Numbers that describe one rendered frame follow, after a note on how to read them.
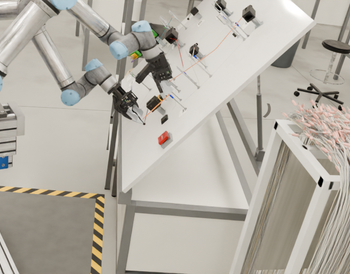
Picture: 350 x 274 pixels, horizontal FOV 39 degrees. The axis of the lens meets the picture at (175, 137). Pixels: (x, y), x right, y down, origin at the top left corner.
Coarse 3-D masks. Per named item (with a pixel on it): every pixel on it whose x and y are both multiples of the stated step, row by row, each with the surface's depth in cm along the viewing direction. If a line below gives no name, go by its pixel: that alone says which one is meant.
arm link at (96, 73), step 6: (96, 60) 224; (90, 66) 223; (96, 66) 223; (102, 66) 225; (90, 72) 224; (96, 72) 223; (102, 72) 223; (108, 72) 225; (90, 78) 225; (96, 78) 224; (102, 78) 223; (96, 84) 228
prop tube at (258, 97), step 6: (258, 96) 212; (258, 102) 213; (258, 108) 215; (258, 114) 216; (258, 120) 218; (258, 126) 219; (258, 132) 221; (258, 138) 222; (258, 144) 224; (258, 150) 226
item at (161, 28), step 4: (132, 24) 333; (156, 24) 342; (160, 24) 344; (160, 28) 336; (164, 28) 338; (160, 32) 329; (164, 32) 330; (160, 36) 321; (164, 36) 322; (156, 40) 313
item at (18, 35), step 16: (32, 0) 175; (48, 0) 173; (64, 0) 174; (32, 16) 174; (48, 16) 177; (16, 32) 174; (32, 32) 176; (0, 48) 173; (16, 48) 175; (0, 64) 174; (0, 80) 174
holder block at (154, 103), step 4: (156, 96) 227; (152, 100) 225; (156, 100) 224; (148, 104) 225; (152, 104) 224; (156, 104) 225; (160, 104) 225; (148, 108) 225; (152, 108) 226; (156, 108) 226; (152, 112) 227
